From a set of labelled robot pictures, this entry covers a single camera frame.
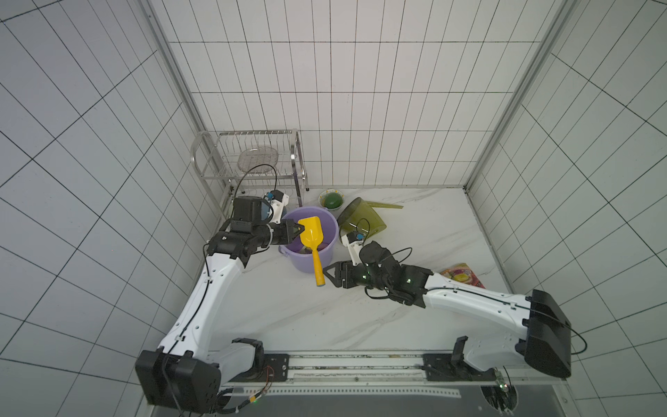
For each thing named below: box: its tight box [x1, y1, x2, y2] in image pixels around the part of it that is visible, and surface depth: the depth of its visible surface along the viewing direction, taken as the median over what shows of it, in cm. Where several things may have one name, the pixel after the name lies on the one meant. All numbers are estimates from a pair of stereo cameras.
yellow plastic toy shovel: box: [297, 216, 326, 287], surface depth 75 cm
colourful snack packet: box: [439, 262, 486, 289], surface depth 90 cm
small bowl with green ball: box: [318, 188, 345, 212], surface depth 112 cm
